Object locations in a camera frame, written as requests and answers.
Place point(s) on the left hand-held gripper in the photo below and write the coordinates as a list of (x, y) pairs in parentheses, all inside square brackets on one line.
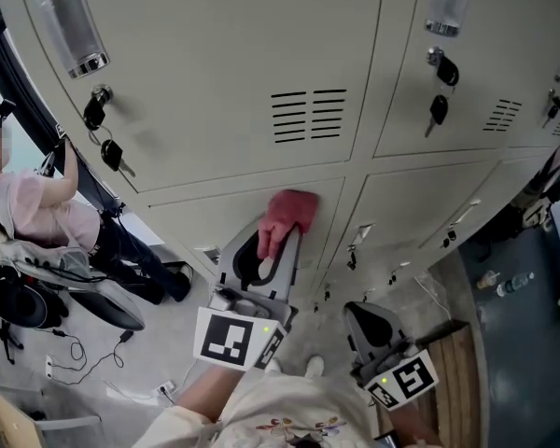
[(224, 339)]

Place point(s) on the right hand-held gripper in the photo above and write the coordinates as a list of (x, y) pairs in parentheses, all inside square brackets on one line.
[(415, 377)]

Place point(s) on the pink wiping cloth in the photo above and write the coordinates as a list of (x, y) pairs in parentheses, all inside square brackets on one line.
[(291, 208)]

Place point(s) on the grey metal cabinet door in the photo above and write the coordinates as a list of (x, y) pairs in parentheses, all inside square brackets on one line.
[(205, 222)]

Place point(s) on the grey metal locker cabinet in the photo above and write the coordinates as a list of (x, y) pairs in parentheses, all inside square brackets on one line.
[(214, 63)]

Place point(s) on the person's left forearm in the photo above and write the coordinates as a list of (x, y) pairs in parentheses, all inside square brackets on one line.
[(205, 395)]

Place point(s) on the person's right forearm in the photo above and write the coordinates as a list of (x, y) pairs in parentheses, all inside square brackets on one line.
[(410, 425)]

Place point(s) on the wooden slat platform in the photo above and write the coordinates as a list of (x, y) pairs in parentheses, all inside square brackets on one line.
[(457, 381)]

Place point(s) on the person's white left shoe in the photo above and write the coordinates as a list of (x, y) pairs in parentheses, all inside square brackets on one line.
[(274, 367)]

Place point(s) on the black smartphone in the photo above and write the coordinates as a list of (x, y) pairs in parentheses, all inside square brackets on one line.
[(387, 441)]

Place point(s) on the white window sill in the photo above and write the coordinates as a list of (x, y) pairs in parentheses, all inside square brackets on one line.
[(154, 231)]

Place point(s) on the plastic cup with straw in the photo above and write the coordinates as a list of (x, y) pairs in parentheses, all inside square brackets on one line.
[(486, 281)]

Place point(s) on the grey-shell black-seat chair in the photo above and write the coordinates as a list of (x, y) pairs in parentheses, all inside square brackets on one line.
[(116, 311)]

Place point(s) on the black power adapter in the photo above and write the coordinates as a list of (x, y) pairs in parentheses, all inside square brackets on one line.
[(127, 336)]

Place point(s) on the clear plastic water bottle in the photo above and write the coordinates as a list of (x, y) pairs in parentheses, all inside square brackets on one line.
[(515, 285)]

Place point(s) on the white power strip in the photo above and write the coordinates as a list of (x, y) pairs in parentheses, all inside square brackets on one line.
[(165, 387), (51, 367)]

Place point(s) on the white patterned bag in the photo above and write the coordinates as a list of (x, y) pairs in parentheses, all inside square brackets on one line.
[(536, 213)]

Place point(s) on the black chair base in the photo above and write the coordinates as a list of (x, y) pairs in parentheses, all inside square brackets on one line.
[(2, 333)]

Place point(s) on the light wooden table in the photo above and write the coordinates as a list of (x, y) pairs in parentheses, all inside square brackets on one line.
[(9, 418)]

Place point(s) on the black-framed window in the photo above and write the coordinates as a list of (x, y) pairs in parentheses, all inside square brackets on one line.
[(4, 59)]

